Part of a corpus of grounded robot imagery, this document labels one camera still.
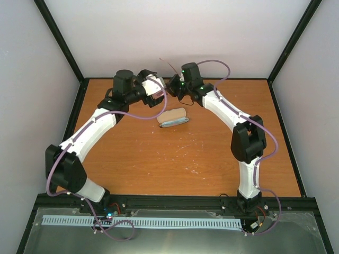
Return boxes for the plaid brown glasses case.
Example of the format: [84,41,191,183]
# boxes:
[157,107,187,124]

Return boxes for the light blue cleaning cloth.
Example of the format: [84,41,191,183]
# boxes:
[159,117,189,128]

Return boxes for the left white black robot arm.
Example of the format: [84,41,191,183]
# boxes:
[46,69,167,213]

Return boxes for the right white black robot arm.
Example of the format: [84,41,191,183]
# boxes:
[166,62,266,214]

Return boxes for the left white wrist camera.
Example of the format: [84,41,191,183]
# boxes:
[141,74,165,99]

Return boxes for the black enclosure frame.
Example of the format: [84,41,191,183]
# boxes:
[15,0,335,254]

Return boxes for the black aluminium mounting rail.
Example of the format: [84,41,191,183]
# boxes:
[34,193,317,215]

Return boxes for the light blue slotted cable duct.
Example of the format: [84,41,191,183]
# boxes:
[41,215,242,231]

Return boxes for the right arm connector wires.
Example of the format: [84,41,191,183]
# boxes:
[248,206,266,231]

